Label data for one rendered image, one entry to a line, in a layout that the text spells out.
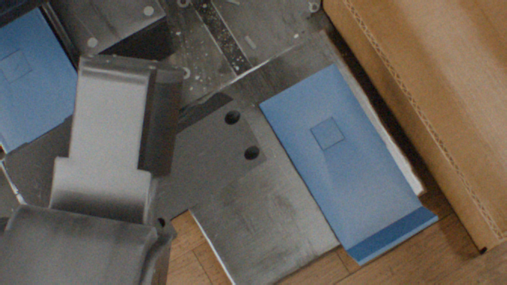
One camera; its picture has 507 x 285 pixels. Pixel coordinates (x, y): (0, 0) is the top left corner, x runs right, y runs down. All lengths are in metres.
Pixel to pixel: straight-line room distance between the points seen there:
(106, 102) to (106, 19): 0.28
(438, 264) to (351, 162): 0.11
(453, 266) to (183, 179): 0.30
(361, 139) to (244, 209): 0.11
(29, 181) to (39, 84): 0.15
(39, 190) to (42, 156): 0.02
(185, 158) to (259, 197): 0.21
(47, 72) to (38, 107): 0.03
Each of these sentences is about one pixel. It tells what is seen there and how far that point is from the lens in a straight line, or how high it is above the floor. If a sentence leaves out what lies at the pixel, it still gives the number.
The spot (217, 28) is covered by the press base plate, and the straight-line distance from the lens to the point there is 0.87.
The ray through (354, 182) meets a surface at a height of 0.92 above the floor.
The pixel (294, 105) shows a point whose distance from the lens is 0.82.
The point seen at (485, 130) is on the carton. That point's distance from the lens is 0.85.
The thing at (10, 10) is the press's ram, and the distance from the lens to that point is 0.66.
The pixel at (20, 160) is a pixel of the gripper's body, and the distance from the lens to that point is 0.64.
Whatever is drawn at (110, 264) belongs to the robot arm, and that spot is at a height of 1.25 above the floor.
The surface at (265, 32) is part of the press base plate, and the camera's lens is 0.86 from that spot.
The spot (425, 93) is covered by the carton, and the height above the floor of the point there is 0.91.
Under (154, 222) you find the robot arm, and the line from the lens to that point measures 0.55.
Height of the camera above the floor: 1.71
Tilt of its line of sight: 75 degrees down
